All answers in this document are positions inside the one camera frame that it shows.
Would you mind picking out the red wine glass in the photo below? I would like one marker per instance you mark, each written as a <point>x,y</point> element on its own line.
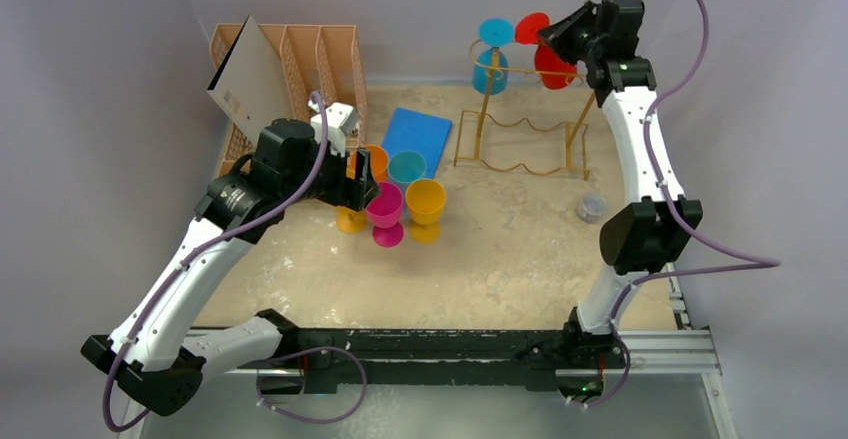
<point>554,73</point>

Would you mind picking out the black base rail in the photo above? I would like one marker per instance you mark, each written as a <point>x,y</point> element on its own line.
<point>556,360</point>

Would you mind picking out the blue notebook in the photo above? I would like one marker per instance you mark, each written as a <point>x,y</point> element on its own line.
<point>426,134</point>

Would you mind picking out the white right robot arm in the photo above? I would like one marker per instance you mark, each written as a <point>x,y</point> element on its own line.
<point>644,236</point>

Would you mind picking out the gold metal wine glass rack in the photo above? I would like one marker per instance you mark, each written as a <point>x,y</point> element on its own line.
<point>527,128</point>

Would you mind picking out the light blue front wine glass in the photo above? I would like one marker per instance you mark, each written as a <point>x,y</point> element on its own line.
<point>405,168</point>

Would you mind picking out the grey board in organizer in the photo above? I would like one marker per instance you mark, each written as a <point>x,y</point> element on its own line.
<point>249,85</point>

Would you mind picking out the yellow wine glass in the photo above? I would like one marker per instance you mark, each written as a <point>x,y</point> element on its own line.
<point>425,201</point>
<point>350,221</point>

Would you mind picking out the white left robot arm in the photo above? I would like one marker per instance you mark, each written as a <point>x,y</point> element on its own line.
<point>151,356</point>

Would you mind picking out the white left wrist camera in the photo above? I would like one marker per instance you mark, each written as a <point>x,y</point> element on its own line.
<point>343,122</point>

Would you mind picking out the yellow front wine glass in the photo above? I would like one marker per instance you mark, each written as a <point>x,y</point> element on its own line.
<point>350,221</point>

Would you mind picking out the pink plastic file organizer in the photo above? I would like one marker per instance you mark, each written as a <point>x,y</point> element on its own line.
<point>324,58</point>

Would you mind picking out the light blue wine glass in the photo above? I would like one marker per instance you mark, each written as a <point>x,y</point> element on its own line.
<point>405,168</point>
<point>490,74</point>

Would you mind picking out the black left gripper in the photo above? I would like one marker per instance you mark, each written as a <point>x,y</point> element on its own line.
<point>352,193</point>

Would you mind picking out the orange wine glass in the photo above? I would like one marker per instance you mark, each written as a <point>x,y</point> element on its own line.
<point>379,162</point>

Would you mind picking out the magenta wine glass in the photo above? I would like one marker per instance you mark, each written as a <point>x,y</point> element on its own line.
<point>384,213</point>

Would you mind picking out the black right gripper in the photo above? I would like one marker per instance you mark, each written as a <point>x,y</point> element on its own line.
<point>579,35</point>

